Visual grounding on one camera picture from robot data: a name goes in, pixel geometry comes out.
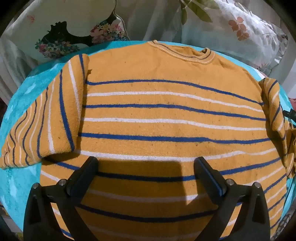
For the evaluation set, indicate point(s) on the white leaf print pillow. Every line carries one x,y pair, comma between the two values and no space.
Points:
231,41

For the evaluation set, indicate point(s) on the teal star print blanket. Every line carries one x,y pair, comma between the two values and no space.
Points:
20,97

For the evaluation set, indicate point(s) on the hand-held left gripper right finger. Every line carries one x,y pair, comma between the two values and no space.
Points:
208,176

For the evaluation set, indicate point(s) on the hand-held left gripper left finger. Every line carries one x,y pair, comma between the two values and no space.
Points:
89,171

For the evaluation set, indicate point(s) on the yellow striped sweater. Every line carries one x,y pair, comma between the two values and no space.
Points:
161,120

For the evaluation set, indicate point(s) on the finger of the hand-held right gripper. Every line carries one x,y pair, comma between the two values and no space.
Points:
290,114

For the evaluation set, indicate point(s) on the cream pillow with figure print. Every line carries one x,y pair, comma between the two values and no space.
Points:
57,14

